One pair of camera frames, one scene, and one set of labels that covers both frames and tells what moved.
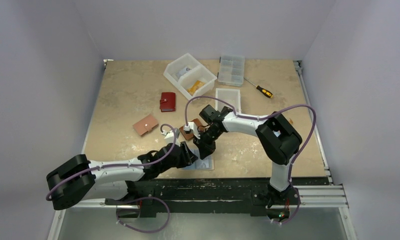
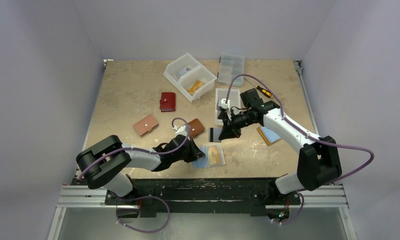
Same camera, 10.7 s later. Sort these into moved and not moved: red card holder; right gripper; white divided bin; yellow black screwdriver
Moved: right gripper
Not moved: yellow black screwdriver; white divided bin; red card holder
